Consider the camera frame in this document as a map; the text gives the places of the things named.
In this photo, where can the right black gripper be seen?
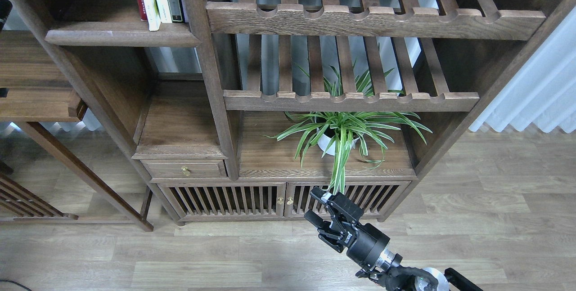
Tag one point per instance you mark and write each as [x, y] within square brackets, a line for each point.
[367, 246]

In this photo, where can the dark wooden bookshelf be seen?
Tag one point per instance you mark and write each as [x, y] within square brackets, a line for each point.
[206, 93]

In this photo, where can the wooden side table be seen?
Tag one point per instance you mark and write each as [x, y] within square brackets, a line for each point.
[33, 91]

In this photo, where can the brass drawer knob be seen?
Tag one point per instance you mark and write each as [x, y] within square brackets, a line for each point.
[185, 171]

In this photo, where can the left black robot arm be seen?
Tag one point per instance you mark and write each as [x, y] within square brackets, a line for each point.
[5, 10]

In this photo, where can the green spider plant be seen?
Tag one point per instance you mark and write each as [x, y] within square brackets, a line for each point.
[343, 129]

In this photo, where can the wooden slatted rack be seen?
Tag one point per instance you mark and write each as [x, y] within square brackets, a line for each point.
[23, 203]

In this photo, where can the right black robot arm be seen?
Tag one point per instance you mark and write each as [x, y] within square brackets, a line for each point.
[403, 278]

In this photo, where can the white curtain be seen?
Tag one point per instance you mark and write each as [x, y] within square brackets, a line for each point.
[543, 91]

